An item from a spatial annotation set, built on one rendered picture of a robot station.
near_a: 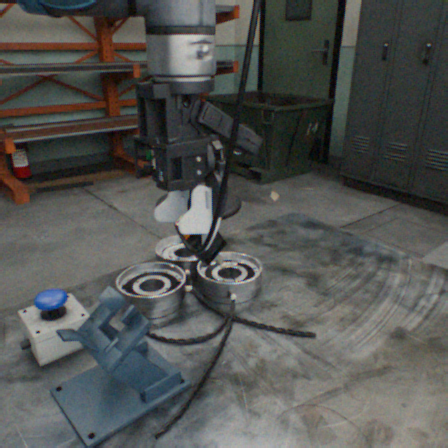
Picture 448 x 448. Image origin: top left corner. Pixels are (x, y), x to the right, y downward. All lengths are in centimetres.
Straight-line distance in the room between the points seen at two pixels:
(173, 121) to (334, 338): 36
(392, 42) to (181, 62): 313
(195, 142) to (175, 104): 5
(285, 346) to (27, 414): 32
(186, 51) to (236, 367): 37
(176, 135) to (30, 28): 396
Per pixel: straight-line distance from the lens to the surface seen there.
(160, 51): 47
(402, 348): 63
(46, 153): 449
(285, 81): 486
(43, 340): 58
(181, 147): 47
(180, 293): 64
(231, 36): 548
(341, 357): 59
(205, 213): 52
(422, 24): 345
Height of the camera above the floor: 117
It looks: 25 degrees down
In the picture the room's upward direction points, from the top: straight up
